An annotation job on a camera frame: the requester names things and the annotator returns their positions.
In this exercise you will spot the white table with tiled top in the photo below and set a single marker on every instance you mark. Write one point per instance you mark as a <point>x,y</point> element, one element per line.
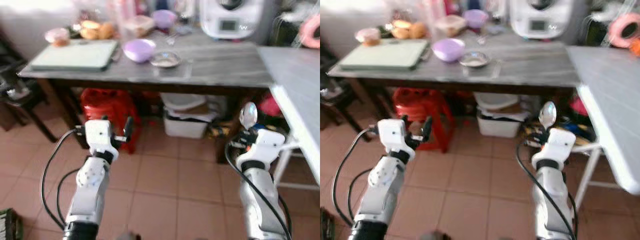
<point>607,95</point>
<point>297,85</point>

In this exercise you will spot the clear plastic food container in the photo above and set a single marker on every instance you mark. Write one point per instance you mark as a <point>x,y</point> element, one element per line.
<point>139,26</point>
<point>450,25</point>

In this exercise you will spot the white kitchen appliance with display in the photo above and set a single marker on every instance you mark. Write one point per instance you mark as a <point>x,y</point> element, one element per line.
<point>541,20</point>
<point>231,20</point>

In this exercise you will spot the white plastic storage box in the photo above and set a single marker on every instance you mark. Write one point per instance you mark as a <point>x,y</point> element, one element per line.
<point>497,125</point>
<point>185,125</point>

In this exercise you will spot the red plastic stool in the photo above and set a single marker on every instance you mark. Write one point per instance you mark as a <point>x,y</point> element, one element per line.
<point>420,105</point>
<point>107,107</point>

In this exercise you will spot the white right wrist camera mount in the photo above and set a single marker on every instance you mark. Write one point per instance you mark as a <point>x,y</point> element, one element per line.
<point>557,145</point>
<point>262,147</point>

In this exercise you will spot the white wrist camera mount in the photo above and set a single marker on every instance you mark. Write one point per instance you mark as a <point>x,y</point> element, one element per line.
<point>557,145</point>
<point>97,136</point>
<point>262,147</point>
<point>392,135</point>

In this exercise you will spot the large purple bowl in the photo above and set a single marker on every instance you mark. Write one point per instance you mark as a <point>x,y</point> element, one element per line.
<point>448,49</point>
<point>139,50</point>

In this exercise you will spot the pale green cutting board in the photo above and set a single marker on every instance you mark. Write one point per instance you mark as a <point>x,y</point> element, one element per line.
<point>75,55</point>
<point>385,54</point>

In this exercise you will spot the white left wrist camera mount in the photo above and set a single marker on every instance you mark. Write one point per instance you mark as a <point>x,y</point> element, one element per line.
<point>392,135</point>
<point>97,136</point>

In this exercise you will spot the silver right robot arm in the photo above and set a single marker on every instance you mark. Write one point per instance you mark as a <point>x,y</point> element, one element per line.
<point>550,200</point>
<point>257,200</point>

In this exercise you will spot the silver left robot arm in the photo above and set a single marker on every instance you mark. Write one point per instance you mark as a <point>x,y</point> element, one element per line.
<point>89,187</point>
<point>384,187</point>

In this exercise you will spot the dark green crate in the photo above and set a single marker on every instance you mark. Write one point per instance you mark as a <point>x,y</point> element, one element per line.
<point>9,225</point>
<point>326,225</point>

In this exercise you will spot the small purple bowl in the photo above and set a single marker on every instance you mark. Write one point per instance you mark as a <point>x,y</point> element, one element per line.
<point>475,18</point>
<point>164,18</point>

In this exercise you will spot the small clear glass dish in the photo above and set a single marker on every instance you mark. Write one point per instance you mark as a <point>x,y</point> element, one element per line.
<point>165,59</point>
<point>474,59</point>

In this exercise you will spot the brown bread bun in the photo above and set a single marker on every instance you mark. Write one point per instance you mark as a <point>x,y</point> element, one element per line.
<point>90,30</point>
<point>418,30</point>
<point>401,30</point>
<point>106,31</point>

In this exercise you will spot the silver metal spoon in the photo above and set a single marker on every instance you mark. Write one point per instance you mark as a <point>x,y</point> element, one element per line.
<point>547,114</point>
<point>248,115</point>

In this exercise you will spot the dark wooden grey-topped table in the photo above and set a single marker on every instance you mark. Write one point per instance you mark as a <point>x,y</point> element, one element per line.
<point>220,65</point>
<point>530,65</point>

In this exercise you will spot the dark wooden chair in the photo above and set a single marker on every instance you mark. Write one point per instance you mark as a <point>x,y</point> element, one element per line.
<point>337,100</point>
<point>22,100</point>

